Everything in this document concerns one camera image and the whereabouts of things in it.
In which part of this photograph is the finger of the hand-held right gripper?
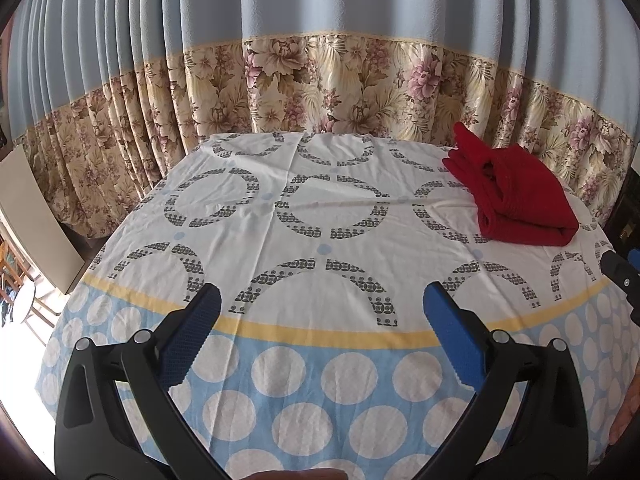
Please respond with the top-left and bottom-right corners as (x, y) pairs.
(600, 249), (640, 293)

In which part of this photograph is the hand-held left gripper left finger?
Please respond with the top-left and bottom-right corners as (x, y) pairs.
(54, 282), (223, 480)

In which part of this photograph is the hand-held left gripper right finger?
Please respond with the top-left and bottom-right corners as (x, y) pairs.
(422, 281), (588, 480)

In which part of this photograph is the red knitted sweater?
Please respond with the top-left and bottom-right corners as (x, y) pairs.
(442, 121), (581, 247)

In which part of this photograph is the person's right forearm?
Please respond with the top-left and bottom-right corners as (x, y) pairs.
(607, 395), (640, 448)

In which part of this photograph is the person's left hand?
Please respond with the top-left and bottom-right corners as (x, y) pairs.
(247, 469), (351, 480)

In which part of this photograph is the wooden chair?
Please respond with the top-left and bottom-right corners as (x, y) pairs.
(0, 230), (63, 346)

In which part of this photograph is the patterned bed sheet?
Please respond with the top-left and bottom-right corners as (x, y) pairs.
(35, 130), (636, 480)

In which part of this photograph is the white round stool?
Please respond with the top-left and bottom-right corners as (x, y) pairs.
(12, 282), (37, 323)

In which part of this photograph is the white board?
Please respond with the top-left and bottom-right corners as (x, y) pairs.
(0, 145), (87, 295)

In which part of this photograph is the blue curtain with floral hem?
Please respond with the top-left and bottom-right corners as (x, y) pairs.
(0, 0), (640, 238)

